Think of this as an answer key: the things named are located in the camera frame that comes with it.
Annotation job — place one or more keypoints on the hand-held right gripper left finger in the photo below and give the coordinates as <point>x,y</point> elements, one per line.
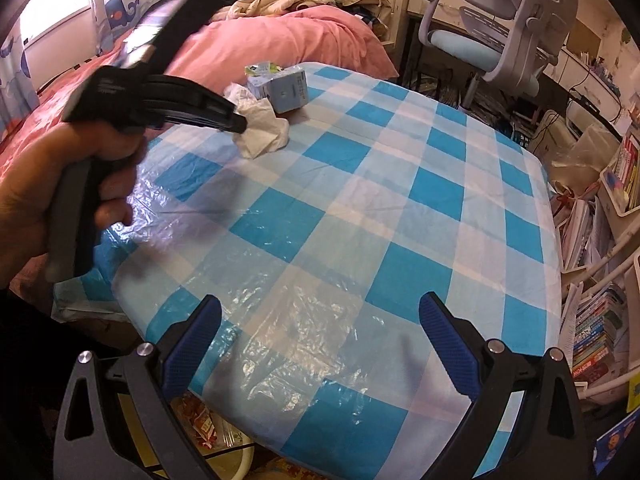
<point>192,345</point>

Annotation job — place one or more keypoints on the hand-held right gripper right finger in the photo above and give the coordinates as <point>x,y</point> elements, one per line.
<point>447,345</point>

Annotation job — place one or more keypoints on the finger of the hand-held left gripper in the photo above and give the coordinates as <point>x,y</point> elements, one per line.
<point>215,119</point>
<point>190,92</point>

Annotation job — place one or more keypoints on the white tissue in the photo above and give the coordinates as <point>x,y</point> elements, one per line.
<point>260,130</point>

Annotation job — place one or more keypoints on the person's left hand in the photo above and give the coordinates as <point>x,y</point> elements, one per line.
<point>30,200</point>

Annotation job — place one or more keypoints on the green snack packet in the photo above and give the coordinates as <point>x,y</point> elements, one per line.
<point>262,67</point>

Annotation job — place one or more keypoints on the blue white carton box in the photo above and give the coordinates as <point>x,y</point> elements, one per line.
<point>287,92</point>

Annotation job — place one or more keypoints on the whale print curtain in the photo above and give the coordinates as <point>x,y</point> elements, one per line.
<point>115,15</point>

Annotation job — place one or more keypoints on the red printed snack bag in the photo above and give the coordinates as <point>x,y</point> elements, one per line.
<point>200,425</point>

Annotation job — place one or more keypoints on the beige cloth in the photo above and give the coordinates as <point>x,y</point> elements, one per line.
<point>270,5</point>

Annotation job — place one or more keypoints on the pink quilt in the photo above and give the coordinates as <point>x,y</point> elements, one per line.
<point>300,35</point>

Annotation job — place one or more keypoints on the stack of books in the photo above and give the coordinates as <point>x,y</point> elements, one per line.
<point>595,320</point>

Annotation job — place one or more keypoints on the blue checked tablecloth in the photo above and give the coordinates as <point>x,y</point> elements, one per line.
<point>375,210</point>

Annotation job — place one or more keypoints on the blue picture book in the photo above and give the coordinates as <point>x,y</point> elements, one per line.
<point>615,440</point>

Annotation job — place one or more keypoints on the white tiered book rack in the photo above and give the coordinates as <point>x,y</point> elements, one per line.
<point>620,197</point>

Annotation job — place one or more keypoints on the clear plastic bag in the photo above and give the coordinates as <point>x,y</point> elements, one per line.
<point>580,152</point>

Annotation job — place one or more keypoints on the white printer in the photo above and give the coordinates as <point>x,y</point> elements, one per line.
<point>592,112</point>

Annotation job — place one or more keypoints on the grey blue desk chair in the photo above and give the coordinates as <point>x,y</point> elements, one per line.
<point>525,20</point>

